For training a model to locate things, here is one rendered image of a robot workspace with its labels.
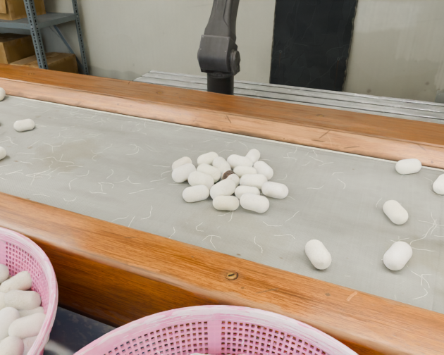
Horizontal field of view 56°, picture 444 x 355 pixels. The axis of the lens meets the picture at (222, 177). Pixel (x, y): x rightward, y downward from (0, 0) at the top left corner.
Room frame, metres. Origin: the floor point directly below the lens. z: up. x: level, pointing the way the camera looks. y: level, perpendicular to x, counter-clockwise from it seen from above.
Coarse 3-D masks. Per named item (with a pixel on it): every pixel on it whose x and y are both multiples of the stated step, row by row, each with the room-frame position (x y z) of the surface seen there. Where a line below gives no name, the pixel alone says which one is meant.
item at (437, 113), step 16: (144, 80) 1.13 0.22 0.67; (160, 80) 1.13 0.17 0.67; (176, 80) 1.14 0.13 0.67; (192, 80) 1.13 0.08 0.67; (240, 80) 1.13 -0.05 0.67; (256, 96) 1.00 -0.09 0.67; (272, 96) 1.00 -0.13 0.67; (288, 96) 1.00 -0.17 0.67; (304, 96) 1.00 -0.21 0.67; (320, 96) 1.00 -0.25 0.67; (336, 96) 1.00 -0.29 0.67; (352, 96) 1.00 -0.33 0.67; (368, 96) 1.00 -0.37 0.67; (384, 96) 1.00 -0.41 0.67; (368, 112) 0.90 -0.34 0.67; (384, 112) 0.90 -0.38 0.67; (400, 112) 0.90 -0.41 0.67; (416, 112) 0.90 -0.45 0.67; (432, 112) 0.90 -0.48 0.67
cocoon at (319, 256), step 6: (312, 240) 0.32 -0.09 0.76; (318, 240) 0.32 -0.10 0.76; (306, 246) 0.32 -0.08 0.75; (312, 246) 0.32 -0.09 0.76; (318, 246) 0.31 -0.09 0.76; (306, 252) 0.32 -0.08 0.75; (312, 252) 0.31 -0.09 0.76; (318, 252) 0.31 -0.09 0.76; (324, 252) 0.31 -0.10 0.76; (312, 258) 0.30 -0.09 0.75; (318, 258) 0.30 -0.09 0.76; (324, 258) 0.30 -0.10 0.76; (330, 258) 0.30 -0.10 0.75; (318, 264) 0.30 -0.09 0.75; (324, 264) 0.30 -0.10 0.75; (330, 264) 0.30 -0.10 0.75
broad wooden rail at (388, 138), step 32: (0, 64) 0.95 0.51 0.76; (32, 96) 0.79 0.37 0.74; (64, 96) 0.77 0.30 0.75; (96, 96) 0.75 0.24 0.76; (128, 96) 0.73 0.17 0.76; (160, 96) 0.73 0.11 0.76; (192, 96) 0.73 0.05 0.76; (224, 96) 0.73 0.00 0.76; (224, 128) 0.63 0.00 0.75; (256, 128) 0.62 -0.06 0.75; (288, 128) 0.60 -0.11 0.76; (320, 128) 0.59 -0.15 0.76; (352, 128) 0.59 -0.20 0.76; (384, 128) 0.59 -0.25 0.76; (416, 128) 0.59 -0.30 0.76
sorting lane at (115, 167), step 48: (0, 144) 0.58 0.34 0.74; (48, 144) 0.58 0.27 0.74; (96, 144) 0.58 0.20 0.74; (144, 144) 0.58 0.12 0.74; (192, 144) 0.58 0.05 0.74; (240, 144) 0.58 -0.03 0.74; (288, 144) 0.58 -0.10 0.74; (48, 192) 0.44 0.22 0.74; (96, 192) 0.44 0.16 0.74; (144, 192) 0.44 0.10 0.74; (288, 192) 0.44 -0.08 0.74; (336, 192) 0.44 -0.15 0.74; (384, 192) 0.44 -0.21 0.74; (432, 192) 0.44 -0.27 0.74; (192, 240) 0.35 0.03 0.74; (240, 240) 0.35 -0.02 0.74; (288, 240) 0.35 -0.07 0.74; (336, 240) 0.35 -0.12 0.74; (384, 240) 0.35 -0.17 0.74; (432, 240) 0.35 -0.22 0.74; (384, 288) 0.28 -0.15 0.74; (432, 288) 0.28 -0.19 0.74
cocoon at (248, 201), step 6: (240, 198) 0.41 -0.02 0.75; (246, 198) 0.40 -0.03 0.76; (252, 198) 0.40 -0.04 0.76; (258, 198) 0.40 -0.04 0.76; (264, 198) 0.40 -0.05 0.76; (240, 204) 0.40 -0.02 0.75; (246, 204) 0.40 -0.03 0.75; (252, 204) 0.40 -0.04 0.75; (258, 204) 0.39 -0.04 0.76; (264, 204) 0.39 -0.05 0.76; (252, 210) 0.40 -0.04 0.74; (258, 210) 0.39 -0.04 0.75; (264, 210) 0.39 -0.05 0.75
